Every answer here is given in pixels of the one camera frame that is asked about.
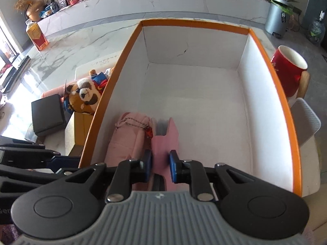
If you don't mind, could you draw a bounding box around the salmon pink box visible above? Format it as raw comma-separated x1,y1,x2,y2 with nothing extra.
41,84,77,100

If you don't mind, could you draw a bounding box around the yellow cardboard box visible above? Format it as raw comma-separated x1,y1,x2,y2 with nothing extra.
74,111,95,146

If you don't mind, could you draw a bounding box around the brown dog plush toy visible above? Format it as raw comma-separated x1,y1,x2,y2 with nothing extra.
63,78,103,115

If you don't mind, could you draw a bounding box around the yellow red carton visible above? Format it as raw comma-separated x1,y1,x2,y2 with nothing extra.
26,22,49,51

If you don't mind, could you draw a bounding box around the black box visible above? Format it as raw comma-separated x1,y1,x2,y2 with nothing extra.
31,94,67,137

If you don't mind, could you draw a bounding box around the purple cloth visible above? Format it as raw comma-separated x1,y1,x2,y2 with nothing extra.
0,224,19,245

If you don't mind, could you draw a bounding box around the gold vase with dried flowers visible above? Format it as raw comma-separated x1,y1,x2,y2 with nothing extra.
14,0,45,22

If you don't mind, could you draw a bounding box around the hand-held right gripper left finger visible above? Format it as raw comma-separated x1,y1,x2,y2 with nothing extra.
64,149,154,203

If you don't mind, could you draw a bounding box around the clear water jug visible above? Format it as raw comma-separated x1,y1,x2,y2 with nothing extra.
308,10,327,47

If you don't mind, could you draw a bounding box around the orange-rimmed white box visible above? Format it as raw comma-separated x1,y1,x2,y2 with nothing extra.
79,18,302,198

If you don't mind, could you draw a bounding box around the red mug with wooden handle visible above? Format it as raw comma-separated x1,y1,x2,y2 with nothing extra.
270,45,310,99

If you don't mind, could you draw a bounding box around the white printed box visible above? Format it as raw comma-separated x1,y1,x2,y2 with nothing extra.
75,59,120,82

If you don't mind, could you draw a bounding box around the pink phone case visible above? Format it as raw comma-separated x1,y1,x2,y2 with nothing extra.
151,117,180,192

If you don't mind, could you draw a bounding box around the silver metal bin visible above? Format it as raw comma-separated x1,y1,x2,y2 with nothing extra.
265,0,292,39

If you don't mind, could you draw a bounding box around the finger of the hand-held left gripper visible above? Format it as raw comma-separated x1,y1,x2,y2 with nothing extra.
0,164,77,203
0,135,83,175

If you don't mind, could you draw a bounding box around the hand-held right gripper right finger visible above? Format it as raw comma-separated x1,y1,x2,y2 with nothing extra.
169,150,256,202

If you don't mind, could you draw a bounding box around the pink pouch with chain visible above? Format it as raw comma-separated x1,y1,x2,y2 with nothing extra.
105,112,154,168

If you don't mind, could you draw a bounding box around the small blue red plush doll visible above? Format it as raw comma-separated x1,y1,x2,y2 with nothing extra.
88,69,112,95

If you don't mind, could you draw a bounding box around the black keyboard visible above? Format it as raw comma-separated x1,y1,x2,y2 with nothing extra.
0,55,31,94

